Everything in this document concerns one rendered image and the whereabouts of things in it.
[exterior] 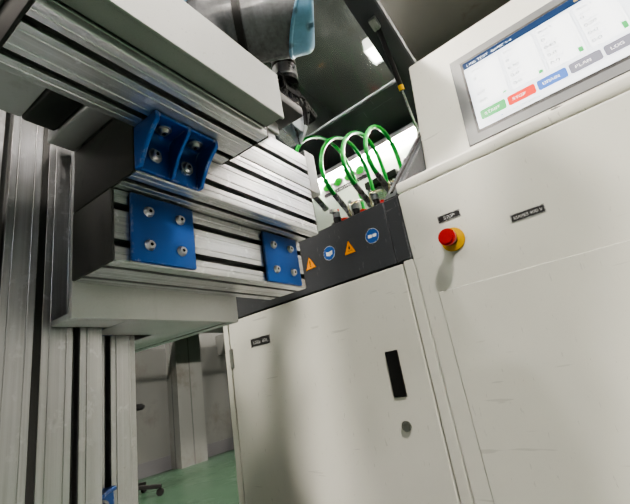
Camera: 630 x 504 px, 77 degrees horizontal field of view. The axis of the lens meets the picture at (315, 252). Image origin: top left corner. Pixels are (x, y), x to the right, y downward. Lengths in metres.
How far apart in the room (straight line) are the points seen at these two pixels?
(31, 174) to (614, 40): 1.23
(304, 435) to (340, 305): 0.35
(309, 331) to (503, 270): 0.51
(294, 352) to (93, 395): 0.63
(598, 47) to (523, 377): 0.82
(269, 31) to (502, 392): 0.78
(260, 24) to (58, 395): 0.64
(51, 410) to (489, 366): 0.71
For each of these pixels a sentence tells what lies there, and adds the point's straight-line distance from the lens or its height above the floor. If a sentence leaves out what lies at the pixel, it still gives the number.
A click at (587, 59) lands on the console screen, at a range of 1.27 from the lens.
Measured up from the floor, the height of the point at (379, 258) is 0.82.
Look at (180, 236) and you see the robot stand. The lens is 0.54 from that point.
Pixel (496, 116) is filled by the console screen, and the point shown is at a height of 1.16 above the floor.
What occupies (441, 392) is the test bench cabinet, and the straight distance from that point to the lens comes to 0.91.
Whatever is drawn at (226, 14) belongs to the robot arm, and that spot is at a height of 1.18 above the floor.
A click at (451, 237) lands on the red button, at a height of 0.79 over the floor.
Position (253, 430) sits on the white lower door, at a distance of 1.28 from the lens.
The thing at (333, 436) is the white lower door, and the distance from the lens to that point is 1.08.
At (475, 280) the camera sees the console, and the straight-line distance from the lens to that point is 0.88.
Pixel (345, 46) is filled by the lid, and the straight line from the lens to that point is 1.61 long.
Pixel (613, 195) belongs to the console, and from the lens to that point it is 0.86.
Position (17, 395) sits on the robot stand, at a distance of 0.58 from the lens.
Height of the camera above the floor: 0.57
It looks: 17 degrees up
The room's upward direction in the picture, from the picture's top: 10 degrees counter-clockwise
